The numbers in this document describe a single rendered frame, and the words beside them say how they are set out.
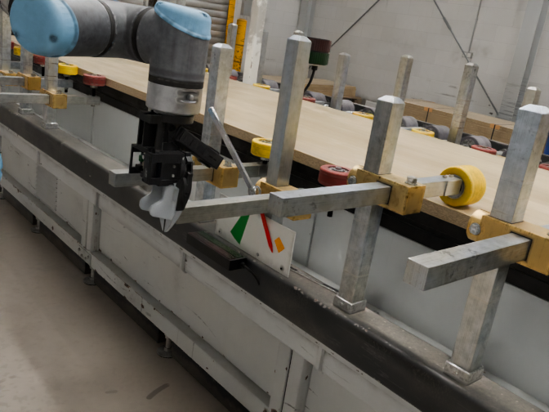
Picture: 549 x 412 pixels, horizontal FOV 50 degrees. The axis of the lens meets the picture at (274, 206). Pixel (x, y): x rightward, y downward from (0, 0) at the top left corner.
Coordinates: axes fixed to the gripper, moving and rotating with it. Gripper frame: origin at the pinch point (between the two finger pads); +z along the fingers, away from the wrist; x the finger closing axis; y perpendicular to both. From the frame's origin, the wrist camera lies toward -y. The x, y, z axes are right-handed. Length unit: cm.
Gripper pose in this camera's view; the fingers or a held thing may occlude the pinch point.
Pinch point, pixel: (169, 224)
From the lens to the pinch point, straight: 107.2
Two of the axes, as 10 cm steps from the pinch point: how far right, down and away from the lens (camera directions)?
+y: -7.5, 0.7, -6.6
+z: -1.6, 9.5, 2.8
